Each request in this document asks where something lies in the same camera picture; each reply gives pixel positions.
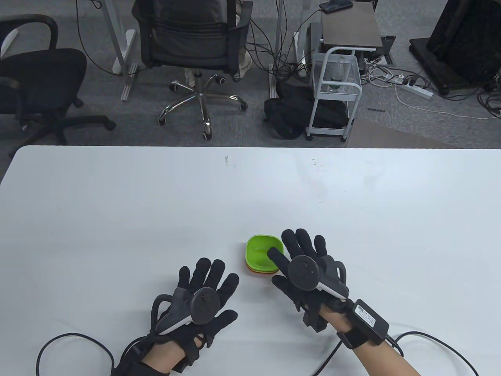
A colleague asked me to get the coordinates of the person's right hand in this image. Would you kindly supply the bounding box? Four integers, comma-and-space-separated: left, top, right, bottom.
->
267, 228, 349, 331

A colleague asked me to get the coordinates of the person's left hand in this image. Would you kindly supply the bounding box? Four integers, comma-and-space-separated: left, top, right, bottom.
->
151, 257, 240, 363

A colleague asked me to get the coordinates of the green small dish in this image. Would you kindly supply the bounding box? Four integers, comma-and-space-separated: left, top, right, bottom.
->
245, 234, 285, 273

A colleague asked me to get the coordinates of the person's left forearm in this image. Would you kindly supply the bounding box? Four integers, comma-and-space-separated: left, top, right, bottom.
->
143, 345, 186, 372

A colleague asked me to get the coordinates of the person's right forearm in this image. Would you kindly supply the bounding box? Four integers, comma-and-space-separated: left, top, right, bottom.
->
321, 305, 423, 376

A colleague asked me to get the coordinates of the grey right hand tracker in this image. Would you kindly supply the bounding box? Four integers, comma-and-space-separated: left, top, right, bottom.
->
288, 255, 349, 302

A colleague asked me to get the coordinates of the grey hand tracker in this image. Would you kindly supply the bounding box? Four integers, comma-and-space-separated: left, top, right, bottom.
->
288, 255, 349, 302
151, 287, 221, 335

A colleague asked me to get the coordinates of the grey left hand tracker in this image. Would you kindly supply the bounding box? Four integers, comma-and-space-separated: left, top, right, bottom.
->
151, 287, 221, 335

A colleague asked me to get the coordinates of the black backpack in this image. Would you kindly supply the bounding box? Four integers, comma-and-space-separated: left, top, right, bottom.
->
263, 80, 351, 139

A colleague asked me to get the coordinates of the white rolling cart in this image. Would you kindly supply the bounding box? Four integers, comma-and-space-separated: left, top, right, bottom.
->
305, 46, 362, 141

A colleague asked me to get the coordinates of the aluminium desk leg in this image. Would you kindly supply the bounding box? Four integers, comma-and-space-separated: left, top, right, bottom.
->
268, 0, 284, 98
121, 63, 138, 102

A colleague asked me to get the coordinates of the clear plastic bottle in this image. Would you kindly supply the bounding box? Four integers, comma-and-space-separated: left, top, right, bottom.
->
328, 57, 349, 92

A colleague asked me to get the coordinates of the beige tote bag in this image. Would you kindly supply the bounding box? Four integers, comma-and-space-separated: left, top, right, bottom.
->
237, 43, 253, 79

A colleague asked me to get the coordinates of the white power strip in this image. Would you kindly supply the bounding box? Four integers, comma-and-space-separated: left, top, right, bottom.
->
395, 82, 434, 100

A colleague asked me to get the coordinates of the brown top side table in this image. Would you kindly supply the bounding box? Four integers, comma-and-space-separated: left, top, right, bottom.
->
321, 2, 382, 51

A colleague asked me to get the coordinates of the grey mesh office chair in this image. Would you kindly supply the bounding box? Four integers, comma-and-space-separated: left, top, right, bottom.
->
131, 0, 254, 141

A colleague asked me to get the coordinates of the black smartphone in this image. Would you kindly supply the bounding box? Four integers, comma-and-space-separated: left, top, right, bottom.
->
319, 0, 353, 12

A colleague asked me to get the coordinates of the white desk leg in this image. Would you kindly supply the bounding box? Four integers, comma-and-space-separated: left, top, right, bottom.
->
100, 0, 137, 75

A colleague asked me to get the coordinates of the black padded office chair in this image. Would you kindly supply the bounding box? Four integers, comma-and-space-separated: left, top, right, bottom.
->
0, 14, 117, 157

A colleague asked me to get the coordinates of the black equipment stand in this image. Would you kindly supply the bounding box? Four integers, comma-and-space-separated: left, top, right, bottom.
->
409, 0, 501, 96

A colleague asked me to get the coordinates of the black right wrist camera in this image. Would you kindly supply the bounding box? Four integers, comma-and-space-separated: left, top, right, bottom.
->
337, 299, 390, 350

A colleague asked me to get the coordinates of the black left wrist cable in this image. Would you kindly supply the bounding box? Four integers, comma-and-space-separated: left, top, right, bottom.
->
36, 333, 116, 376

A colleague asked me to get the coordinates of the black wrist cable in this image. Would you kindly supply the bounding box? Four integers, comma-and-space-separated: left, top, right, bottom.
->
313, 331, 480, 376
36, 333, 116, 376

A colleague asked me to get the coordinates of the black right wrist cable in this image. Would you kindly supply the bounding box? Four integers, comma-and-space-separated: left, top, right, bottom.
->
313, 331, 480, 376

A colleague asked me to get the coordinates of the black cable tangle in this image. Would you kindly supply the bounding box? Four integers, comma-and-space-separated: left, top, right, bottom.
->
247, 20, 314, 79

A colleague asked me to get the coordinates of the white cable bundle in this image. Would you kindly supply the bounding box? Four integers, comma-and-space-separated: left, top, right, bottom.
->
360, 65, 404, 85

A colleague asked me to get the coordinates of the long white floor cable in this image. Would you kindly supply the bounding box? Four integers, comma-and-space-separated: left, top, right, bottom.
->
395, 84, 501, 120

